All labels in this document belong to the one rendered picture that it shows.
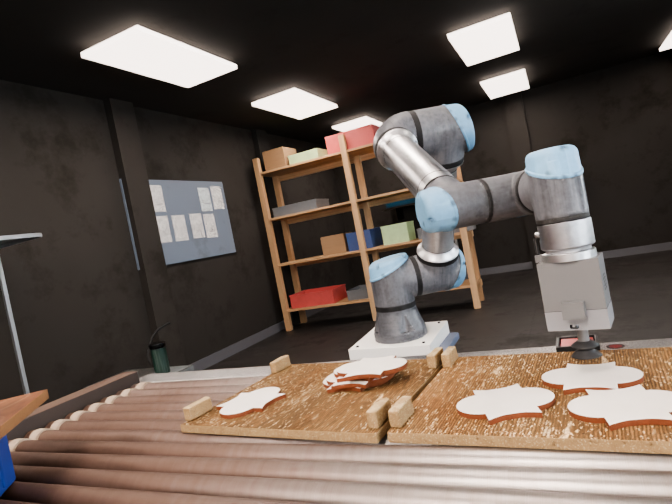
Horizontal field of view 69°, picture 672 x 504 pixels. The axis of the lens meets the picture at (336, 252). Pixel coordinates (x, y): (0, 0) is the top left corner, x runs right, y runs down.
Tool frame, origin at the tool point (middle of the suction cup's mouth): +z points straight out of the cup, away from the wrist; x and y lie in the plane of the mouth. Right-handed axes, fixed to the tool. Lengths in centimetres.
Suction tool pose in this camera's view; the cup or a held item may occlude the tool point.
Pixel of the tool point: (586, 355)
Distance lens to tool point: 85.1
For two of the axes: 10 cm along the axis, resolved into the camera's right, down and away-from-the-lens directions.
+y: 8.1, -1.4, -5.7
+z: 1.9, 9.8, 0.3
